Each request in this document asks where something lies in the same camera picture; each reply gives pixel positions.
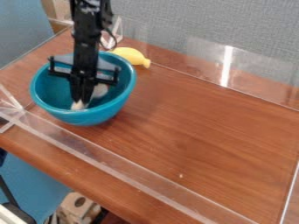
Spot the rear clear acrylic barrier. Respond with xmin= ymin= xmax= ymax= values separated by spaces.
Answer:
xmin=149 ymin=37 xmax=299 ymax=111

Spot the black cable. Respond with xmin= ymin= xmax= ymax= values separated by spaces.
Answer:
xmin=98 ymin=29 xmax=119 ymax=51

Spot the clear acrylic triangular bracket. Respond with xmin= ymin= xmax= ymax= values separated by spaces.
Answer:
xmin=101 ymin=17 xmax=125 ymax=50

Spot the left clear acrylic bracket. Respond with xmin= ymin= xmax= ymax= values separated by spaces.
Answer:
xmin=0 ymin=84 xmax=25 ymax=134

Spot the front clear acrylic barrier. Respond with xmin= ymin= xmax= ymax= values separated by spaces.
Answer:
xmin=15 ymin=110 xmax=257 ymax=224

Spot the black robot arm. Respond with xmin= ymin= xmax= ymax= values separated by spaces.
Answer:
xmin=49 ymin=0 xmax=122 ymax=110

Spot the white red toy mushroom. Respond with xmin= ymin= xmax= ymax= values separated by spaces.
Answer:
xmin=70 ymin=84 xmax=109 ymax=110

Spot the clear acrylic barrier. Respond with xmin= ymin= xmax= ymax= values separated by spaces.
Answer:
xmin=149 ymin=37 xmax=299 ymax=111
xmin=15 ymin=110 xmax=257 ymax=224

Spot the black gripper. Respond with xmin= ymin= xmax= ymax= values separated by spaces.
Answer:
xmin=49 ymin=54 xmax=122 ymax=104

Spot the yellow toy banana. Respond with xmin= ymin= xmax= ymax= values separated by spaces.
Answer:
xmin=111 ymin=47 xmax=151 ymax=68

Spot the blue plastic bowl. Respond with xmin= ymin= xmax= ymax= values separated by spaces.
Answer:
xmin=30 ymin=52 xmax=137 ymax=126

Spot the beige block with hole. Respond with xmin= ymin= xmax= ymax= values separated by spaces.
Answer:
xmin=58 ymin=192 xmax=102 ymax=224

